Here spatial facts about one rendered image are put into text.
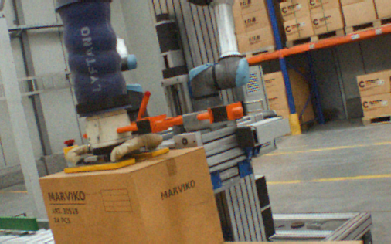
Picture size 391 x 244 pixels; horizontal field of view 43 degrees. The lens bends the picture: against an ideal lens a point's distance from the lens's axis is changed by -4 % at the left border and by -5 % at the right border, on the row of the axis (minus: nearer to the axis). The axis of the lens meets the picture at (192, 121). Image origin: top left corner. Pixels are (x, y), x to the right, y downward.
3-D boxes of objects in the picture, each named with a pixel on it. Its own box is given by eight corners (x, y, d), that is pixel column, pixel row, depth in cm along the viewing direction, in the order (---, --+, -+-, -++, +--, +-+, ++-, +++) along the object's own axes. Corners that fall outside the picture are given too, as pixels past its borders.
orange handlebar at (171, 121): (66, 143, 226) (65, 135, 226) (117, 130, 249) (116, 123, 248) (236, 116, 165) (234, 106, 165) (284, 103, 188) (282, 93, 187)
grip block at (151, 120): (136, 136, 193) (133, 120, 193) (154, 131, 201) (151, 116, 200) (152, 133, 188) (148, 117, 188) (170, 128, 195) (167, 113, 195)
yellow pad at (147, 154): (99, 163, 226) (96, 151, 226) (115, 157, 233) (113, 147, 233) (152, 157, 203) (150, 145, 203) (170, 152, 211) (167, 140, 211)
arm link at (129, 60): (127, 48, 302) (139, 74, 259) (108, 52, 301) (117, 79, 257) (123, 28, 297) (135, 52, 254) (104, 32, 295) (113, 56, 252)
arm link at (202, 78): (197, 96, 243) (191, 67, 242) (225, 90, 239) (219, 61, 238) (189, 98, 231) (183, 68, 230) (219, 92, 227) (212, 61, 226)
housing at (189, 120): (183, 128, 180) (180, 115, 180) (195, 125, 185) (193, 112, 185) (198, 126, 175) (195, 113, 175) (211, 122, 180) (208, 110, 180)
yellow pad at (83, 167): (64, 173, 212) (61, 161, 211) (83, 167, 219) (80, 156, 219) (117, 169, 189) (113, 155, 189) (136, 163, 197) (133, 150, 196)
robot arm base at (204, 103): (209, 115, 246) (205, 94, 246) (233, 111, 236) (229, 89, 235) (187, 121, 235) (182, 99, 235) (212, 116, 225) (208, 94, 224)
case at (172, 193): (60, 267, 217) (37, 178, 215) (126, 238, 248) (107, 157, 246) (157, 280, 178) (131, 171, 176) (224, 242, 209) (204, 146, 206)
